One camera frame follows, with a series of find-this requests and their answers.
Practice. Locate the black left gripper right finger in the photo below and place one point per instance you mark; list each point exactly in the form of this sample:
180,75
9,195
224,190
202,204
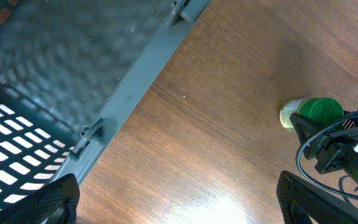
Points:
302,202

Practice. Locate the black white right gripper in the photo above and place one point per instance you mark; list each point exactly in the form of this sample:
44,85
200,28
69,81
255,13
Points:
334,146

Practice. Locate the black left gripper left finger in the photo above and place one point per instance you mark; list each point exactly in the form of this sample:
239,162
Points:
54,203

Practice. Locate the green cup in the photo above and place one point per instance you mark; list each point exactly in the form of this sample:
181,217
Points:
320,110

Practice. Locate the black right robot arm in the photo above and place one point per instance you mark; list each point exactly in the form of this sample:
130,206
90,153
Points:
354,177

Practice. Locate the grey plastic mesh basket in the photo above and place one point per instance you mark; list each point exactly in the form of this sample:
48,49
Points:
71,73

